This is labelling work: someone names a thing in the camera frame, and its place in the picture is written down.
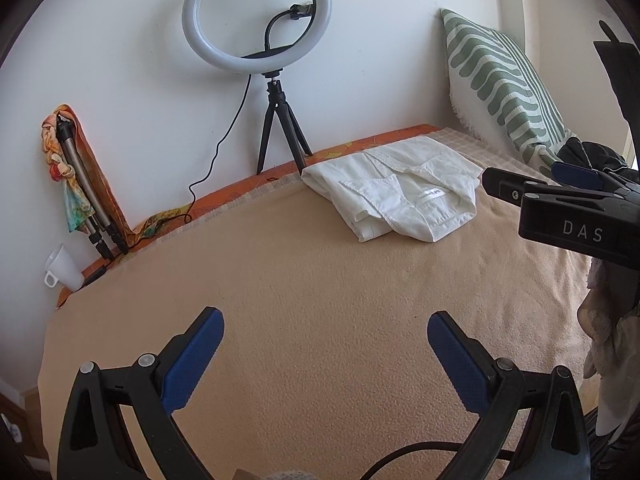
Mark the person's striped trousers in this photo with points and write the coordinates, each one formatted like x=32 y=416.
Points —
x=620 y=460

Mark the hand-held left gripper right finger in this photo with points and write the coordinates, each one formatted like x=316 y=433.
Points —
x=457 y=365

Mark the beige blanket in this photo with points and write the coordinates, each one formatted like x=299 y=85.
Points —
x=325 y=285

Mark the black mini tripod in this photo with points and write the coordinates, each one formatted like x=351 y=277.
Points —
x=275 y=105

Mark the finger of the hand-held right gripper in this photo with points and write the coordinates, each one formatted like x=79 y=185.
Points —
x=575 y=175
x=502 y=187

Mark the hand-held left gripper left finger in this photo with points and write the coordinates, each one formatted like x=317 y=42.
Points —
x=192 y=360

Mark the person's right hand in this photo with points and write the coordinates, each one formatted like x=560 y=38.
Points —
x=607 y=325

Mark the dark clothes pile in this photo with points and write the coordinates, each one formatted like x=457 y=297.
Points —
x=595 y=152

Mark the green and white patterned pillow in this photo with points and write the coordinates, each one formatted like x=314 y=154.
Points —
x=490 y=70

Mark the white long-sleeved shirt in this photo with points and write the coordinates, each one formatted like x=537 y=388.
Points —
x=400 y=200

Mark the black gooseneck phone holder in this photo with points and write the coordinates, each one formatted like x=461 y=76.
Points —
x=265 y=53

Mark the white mug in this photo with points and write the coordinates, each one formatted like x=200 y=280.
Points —
x=65 y=270

